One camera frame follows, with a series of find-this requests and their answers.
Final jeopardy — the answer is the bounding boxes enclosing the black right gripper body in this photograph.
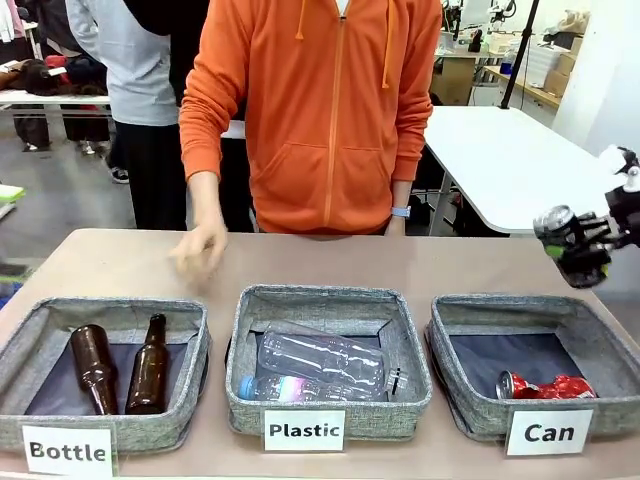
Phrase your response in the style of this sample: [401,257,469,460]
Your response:
[604,184,640,247]

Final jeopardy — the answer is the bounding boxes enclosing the silver black drink can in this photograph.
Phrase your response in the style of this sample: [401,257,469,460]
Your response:
[531,203,577,254]

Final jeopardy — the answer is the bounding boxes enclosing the crushed red can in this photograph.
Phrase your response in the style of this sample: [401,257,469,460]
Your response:
[495,370,598,401]

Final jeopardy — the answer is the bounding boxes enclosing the large clear plastic bottle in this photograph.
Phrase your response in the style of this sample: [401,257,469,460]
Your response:
[256,329,410,397]

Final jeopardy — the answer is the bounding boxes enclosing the small plastic bottle blue cap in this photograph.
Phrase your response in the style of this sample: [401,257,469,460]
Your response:
[236,374,390,403]

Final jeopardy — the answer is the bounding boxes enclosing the brown glass bottle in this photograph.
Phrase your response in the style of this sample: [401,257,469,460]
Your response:
[124,313,170,416]
[68,323,120,417]

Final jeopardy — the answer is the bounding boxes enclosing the person's right forearm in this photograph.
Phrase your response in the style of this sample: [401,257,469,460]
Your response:
[185,171,225,231]

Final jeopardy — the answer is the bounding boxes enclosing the person's left forearm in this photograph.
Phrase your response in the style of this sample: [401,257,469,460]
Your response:
[392,178,414,209]

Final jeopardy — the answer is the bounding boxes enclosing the grey fabric basket can label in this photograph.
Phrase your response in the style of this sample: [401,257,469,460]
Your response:
[424,293,640,444]

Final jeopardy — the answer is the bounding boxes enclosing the white Can label card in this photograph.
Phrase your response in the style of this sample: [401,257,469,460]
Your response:
[504,409,595,457]

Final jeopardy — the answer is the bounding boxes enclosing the grey fabric basket plastic label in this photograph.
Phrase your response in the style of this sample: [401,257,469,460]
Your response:
[224,283,434,444]

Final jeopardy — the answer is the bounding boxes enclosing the grey fabric basket bottle label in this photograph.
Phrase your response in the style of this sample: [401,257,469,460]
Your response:
[0,295,211,454]

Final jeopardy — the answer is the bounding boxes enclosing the person's right hand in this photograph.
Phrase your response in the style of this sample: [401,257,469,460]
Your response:
[167,221,231,297]

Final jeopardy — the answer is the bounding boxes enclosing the large white table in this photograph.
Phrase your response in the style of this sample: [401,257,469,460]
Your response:
[423,104,616,237]

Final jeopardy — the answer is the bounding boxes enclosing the wooden workbench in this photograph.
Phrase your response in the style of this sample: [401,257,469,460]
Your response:
[483,64,562,109]

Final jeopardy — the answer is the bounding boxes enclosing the stacked cardboard boxes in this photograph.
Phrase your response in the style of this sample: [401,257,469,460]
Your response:
[542,34,585,97]

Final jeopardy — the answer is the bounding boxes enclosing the black tripod pole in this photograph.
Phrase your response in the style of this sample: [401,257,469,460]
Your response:
[499,0,542,111]

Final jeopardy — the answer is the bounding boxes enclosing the person in orange hoodie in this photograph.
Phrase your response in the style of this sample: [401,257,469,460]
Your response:
[178,0,445,237]

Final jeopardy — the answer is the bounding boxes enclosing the white Plastic label card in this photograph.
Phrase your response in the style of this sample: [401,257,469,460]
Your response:
[263,408,347,453]

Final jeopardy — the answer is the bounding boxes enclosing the person in grey shirt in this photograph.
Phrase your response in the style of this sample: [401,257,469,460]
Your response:
[64,0,187,231]

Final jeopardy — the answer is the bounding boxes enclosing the white Bottle label card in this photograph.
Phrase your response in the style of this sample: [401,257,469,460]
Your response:
[21,422,117,478]

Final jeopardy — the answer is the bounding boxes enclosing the pile of dark clothes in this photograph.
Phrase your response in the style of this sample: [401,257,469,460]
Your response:
[0,53,110,97]

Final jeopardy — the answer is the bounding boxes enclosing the white table with clothes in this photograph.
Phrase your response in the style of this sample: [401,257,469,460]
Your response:
[0,89,114,151]

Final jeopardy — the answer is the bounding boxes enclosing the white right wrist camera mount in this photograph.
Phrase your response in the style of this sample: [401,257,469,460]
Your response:
[598,143,640,192]

